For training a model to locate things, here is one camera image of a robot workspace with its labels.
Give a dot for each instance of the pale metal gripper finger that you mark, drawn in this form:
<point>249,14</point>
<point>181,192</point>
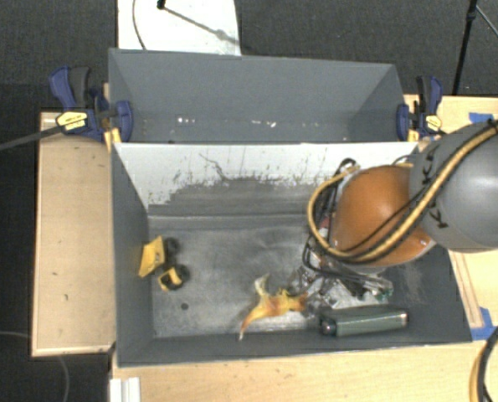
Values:
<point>300,275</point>
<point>318,296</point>

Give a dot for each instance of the orange and yellow toy animal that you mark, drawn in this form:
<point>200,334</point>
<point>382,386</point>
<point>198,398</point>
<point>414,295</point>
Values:
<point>273,304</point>

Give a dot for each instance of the yellow toy truck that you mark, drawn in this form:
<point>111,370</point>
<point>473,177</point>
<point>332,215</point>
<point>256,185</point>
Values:
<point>154,256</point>

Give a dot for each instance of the grey metal bin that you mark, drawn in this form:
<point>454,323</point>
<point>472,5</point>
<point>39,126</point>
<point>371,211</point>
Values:
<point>240,99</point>

